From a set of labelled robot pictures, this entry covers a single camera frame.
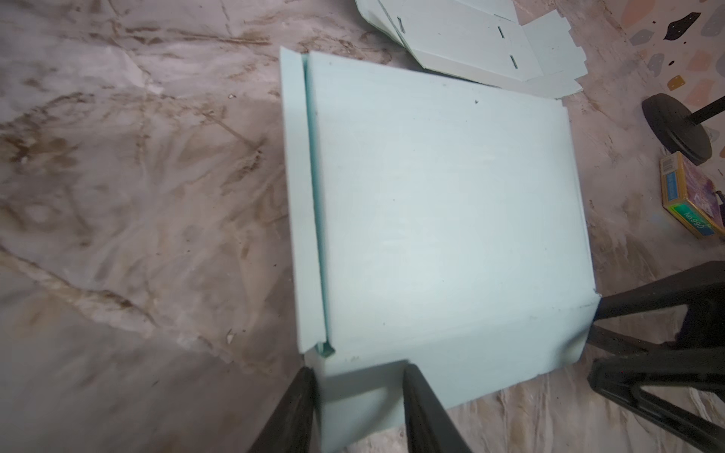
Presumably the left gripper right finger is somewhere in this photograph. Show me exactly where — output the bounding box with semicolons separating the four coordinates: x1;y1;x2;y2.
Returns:
402;364;472;453

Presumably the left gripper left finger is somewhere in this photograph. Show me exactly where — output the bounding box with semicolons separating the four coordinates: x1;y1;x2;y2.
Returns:
248;367;316;453

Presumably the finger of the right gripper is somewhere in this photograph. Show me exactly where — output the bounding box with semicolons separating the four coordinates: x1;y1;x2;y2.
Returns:
587;347;725;453
587;260;724;355

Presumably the mint paper box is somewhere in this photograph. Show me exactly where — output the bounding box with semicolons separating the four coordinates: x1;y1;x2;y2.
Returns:
279;49;600;452

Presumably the colourful small card box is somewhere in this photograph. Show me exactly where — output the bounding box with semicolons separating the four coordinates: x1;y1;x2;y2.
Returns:
659;152;724;239

